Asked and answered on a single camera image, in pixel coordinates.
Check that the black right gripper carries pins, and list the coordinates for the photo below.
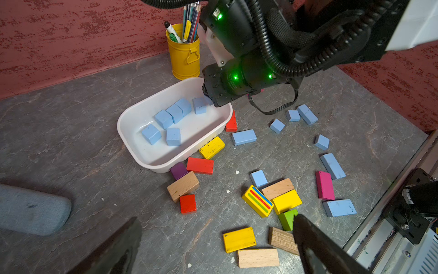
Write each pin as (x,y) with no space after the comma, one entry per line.
(248,74)

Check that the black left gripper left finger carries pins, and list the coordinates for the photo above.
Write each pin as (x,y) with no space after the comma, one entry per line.
(116,255)

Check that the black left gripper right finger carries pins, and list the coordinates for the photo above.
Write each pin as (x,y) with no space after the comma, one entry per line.
(319,254)

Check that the light blue long block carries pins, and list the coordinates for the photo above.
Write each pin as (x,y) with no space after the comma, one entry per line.
(244,137)
(307,115)

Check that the light blue cube block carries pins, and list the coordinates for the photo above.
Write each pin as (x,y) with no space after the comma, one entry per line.
(151,134)

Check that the dark wood block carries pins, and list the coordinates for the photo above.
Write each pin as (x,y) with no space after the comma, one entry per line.
(282,240)

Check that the red upright block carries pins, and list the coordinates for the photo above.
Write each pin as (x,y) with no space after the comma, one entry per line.
(231,126)

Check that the green small block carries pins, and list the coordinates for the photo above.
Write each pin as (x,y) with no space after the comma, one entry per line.
(287,219)

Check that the light blue block front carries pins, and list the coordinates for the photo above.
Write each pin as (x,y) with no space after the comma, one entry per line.
(339,208)

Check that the yellow metal pencil bucket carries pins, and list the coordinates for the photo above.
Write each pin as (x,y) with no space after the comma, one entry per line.
(185,57)

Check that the yellow block beside green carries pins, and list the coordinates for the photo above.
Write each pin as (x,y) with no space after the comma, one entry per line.
(286,202)

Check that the magenta block front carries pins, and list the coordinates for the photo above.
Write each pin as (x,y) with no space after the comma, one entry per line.
(325,186)

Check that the natural wood long block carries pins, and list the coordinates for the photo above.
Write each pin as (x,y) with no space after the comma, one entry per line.
(256,258)

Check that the yellow block near bowl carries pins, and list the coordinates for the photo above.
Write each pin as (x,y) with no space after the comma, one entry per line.
(212,148)

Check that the tan wood block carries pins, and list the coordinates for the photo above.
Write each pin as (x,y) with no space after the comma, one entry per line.
(278,189)

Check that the bundle of pencils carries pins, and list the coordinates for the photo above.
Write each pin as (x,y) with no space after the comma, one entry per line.
(190,17)

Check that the red small block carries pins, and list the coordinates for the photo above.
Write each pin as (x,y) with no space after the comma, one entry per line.
(188,204)

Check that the yellow block centre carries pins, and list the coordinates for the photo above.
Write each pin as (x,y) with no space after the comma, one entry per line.
(239,240)

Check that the striped yellow block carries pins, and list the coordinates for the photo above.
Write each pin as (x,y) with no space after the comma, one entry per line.
(258,201)

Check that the white rectangular bowl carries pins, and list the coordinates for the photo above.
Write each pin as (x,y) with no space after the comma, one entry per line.
(201,125)

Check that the light blue upright block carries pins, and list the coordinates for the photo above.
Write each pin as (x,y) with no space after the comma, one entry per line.
(332,166)

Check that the tan block left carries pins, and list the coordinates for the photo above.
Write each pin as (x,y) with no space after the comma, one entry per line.
(185,185)

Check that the red flat block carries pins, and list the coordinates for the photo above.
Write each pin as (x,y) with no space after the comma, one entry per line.
(200,166)

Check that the purple small block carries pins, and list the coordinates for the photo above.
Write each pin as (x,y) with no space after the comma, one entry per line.
(179,170)

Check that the light blue small cube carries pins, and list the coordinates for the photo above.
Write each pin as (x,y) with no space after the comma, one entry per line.
(322,142)

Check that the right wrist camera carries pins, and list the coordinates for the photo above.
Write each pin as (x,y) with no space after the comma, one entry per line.
(227,31)

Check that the aluminium front rail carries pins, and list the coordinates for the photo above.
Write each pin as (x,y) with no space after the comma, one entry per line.
(397,236)

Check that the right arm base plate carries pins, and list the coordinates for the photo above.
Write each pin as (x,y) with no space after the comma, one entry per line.
(411,208)

